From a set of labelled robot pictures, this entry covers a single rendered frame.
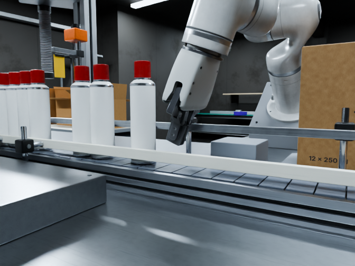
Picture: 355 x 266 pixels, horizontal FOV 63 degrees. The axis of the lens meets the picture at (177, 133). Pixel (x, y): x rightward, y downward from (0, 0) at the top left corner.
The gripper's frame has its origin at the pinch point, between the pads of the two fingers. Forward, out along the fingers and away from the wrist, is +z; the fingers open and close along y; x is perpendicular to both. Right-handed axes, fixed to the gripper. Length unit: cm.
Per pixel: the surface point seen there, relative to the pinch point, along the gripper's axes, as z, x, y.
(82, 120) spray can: 6.3, -22.6, 2.0
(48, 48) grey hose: -3, -55, -10
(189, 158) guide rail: 1.9, 5.8, 4.1
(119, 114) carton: 53, -131, -142
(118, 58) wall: 40, -364, -382
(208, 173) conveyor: 3.7, 9.2, 1.7
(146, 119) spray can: -0.1, -6.7, 1.2
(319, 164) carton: -1.1, 24.0, -19.6
